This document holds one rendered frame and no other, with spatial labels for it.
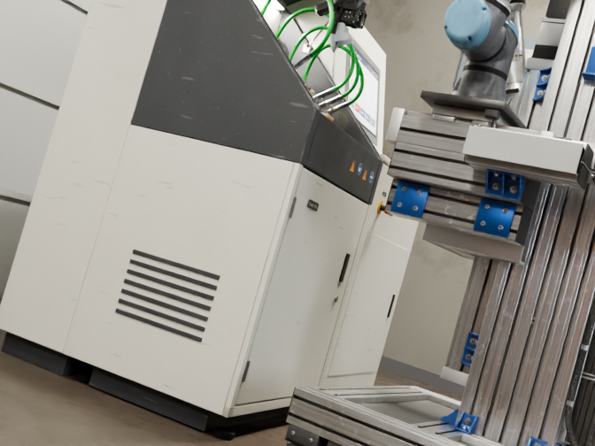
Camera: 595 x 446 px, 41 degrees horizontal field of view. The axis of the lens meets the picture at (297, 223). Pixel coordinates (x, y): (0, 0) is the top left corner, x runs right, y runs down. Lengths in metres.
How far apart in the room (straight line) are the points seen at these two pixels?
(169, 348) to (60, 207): 0.59
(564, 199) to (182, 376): 1.13
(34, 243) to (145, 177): 0.43
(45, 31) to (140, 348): 1.77
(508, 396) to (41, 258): 1.44
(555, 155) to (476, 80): 0.35
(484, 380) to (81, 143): 1.39
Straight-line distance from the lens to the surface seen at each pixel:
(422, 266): 5.14
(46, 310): 2.53
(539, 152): 1.84
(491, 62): 2.09
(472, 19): 1.98
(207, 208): 2.26
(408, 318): 5.14
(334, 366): 2.90
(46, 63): 3.68
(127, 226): 2.39
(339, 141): 2.39
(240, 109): 2.28
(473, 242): 2.10
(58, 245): 2.53
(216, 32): 2.40
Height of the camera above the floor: 0.54
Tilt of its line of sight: 2 degrees up
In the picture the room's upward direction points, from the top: 16 degrees clockwise
